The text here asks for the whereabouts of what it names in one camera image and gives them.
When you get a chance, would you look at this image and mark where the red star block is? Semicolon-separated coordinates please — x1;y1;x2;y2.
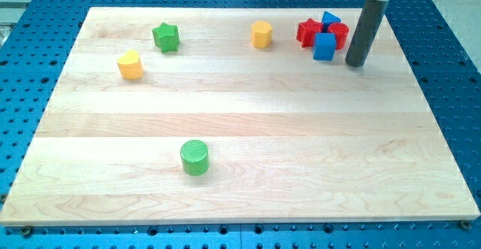
296;18;324;47

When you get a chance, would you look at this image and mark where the blue perforated table plate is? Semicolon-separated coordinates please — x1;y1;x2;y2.
1;0;480;248

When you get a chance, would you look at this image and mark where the red cylinder block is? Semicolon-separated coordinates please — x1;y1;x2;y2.
328;23;349;50

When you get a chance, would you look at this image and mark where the yellow hexagon block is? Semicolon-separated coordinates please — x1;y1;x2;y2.
251;21;273;48

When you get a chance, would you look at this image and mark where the light wooden board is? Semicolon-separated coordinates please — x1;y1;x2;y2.
1;7;479;226

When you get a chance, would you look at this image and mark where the green star block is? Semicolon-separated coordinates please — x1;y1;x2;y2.
152;23;180;53

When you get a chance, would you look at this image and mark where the blue cube block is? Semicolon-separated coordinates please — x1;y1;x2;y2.
313;32;337;61

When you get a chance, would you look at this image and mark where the blue triangle block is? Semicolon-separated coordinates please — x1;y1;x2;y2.
322;11;342;29

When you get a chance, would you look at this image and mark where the green cylinder block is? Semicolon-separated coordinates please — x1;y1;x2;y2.
180;140;210;176

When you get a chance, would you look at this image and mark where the yellow heart block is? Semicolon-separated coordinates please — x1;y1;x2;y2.
116;50;144;80

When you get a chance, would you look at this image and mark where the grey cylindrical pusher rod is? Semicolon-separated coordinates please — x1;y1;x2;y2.
345;0;390;67

